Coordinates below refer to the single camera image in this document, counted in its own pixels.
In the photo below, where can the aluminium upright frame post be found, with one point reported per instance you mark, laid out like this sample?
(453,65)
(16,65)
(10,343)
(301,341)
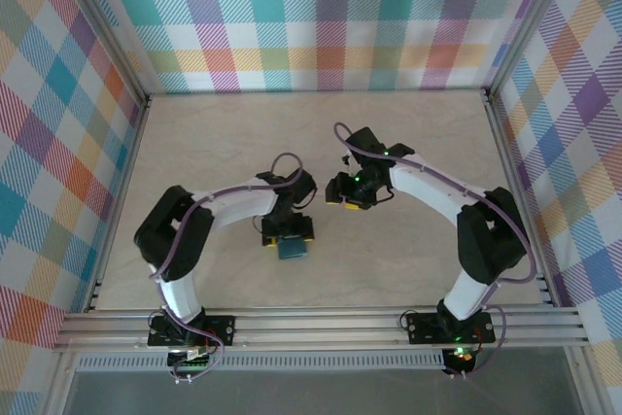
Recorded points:
(527,21)
(104,21)

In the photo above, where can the plaid fabric backdrop panel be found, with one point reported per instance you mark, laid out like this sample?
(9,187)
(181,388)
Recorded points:
(583,143)
(48,143)
(316,21)

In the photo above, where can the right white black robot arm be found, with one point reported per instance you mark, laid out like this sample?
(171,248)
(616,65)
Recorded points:
(427,191)

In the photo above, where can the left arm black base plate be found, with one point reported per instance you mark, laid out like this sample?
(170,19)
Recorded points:
(221,330)

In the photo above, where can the aluminium frame cross rail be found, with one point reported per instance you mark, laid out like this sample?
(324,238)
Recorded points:
(316,330)

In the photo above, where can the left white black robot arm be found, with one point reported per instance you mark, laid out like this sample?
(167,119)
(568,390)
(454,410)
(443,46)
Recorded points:
(243,203)

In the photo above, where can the aluminium side frame rail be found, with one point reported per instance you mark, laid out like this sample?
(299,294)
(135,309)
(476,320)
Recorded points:
(522,201)
(119,201)

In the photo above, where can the small circuit board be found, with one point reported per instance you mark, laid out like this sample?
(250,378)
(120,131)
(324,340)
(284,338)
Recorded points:
(461,356)
(194,359)

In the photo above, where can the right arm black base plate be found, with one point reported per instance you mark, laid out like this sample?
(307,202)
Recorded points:
(423,327)

